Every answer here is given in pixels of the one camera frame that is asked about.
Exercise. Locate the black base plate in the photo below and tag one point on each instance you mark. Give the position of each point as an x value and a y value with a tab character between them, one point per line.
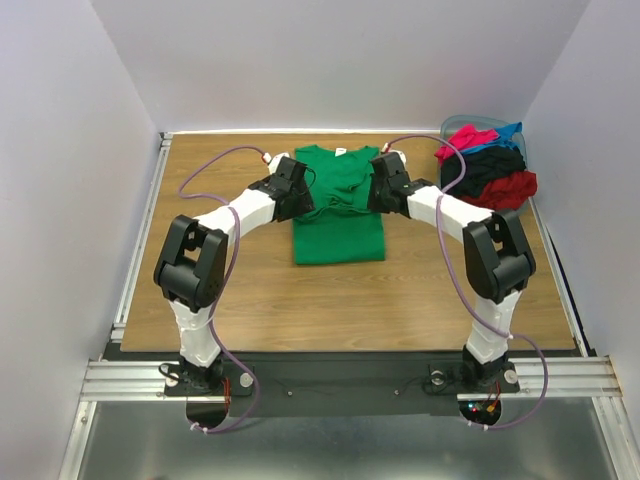
442	392

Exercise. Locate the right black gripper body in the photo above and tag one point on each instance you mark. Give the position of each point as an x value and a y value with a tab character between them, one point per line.
377	192

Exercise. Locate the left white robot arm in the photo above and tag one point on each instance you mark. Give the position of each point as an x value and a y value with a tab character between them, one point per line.
196	262

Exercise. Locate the grey plastic laundry basket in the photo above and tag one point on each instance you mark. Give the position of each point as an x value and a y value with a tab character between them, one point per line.
452	170

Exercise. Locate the aluminium frame rail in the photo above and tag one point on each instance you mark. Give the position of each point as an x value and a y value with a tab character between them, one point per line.
569	377

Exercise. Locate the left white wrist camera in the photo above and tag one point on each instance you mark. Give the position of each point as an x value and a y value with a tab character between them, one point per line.
272	162

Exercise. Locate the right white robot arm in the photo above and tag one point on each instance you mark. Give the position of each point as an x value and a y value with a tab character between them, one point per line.
497	257

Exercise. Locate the red t shirt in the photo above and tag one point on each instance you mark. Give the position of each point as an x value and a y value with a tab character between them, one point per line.
508	192

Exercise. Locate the black t shirt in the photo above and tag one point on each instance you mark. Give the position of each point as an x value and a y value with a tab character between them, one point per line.
485	166

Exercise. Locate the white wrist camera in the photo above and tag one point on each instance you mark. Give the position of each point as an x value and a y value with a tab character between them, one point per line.
272	162
387	148

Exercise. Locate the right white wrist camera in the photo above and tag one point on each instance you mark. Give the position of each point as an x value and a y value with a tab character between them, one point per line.
387	148

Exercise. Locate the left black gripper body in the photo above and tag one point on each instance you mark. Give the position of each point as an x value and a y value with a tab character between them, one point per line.
303	201

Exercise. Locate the green t shirt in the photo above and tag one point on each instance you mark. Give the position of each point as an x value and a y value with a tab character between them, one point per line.
341	228

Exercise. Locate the blue t shirt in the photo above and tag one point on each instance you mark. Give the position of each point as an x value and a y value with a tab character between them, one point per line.
510	137

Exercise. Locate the pink t shirt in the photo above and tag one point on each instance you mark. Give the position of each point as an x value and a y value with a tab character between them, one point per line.
467	137

